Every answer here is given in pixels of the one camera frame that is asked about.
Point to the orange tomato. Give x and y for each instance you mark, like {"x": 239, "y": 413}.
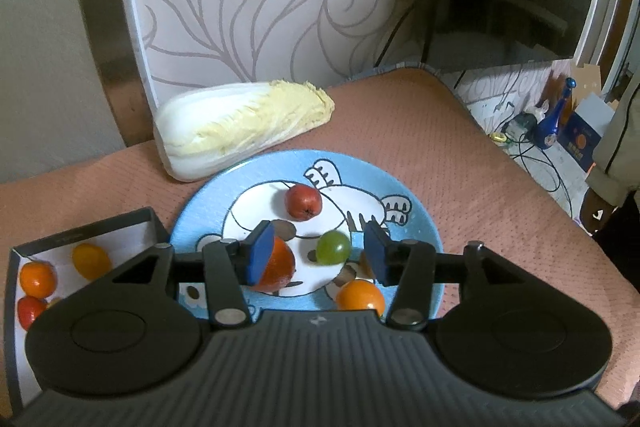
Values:
{"x": 37, "y": 279}

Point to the bright red crabapple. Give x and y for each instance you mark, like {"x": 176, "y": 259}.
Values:
{"x": 29, "y": 311}

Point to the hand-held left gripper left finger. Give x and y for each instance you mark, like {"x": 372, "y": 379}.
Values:
{"x": 260, "y": 252}

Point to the black shallow box white inside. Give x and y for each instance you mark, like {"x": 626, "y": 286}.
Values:
{"x": 125, "y": 237}

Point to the blue gold bottle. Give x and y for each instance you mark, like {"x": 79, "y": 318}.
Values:
{"x": 547, "y": 132}

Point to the blue orange cardboard box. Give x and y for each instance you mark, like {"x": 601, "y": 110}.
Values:
{"x": 580, "y": 142}

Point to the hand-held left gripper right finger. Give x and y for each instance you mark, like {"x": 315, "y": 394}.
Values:
{"x": 375, "y": 252}

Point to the orange mandarin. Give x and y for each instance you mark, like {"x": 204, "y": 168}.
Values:
{"x": 280, "y": 267}

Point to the dark power adapter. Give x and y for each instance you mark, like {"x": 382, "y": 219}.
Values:
{"x": 520, "y": 126}

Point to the small brown longan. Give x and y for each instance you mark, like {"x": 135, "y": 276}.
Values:
{"x": 54, "y": 302}

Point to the brown cardboard box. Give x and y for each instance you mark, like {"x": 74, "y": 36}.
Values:
{"x": 585, "y": 74}

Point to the yellow-orange kumquat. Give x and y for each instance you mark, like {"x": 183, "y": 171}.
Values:
{"x": 91, "y": 261}
{"x": 360, "y": 297}

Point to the orange dotted tablecloth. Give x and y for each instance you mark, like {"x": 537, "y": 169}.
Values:
{"x": 450, "y": 157}

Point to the green round fruit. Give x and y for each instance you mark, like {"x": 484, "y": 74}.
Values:
{"x": 332, "y": 247}

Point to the dark red crabapple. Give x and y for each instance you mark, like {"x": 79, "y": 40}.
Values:
{"x": 302, "y": 202}

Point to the napa cabbage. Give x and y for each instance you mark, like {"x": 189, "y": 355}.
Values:
{"x": 225, "y": 117}

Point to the blue tiger print plate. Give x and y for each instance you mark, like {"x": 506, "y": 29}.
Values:
{"x": 240, "y": 177}

